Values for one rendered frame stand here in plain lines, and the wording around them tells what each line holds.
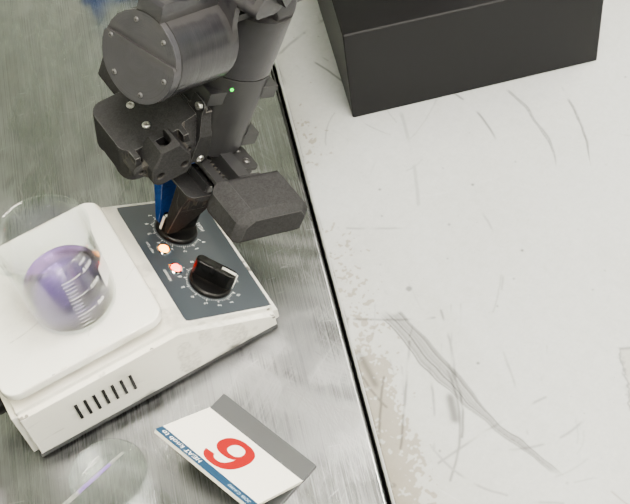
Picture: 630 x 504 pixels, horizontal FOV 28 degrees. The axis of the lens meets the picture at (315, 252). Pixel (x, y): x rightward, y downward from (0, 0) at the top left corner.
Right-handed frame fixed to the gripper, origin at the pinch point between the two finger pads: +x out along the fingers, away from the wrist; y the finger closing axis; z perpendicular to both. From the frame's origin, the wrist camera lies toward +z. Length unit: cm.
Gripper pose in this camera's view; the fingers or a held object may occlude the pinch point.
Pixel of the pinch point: (179, 191)
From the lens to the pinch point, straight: 91.1
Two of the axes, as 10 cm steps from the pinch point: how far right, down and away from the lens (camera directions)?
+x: -3.4, 7.1, 6.2
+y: 5.7, 6.8, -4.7
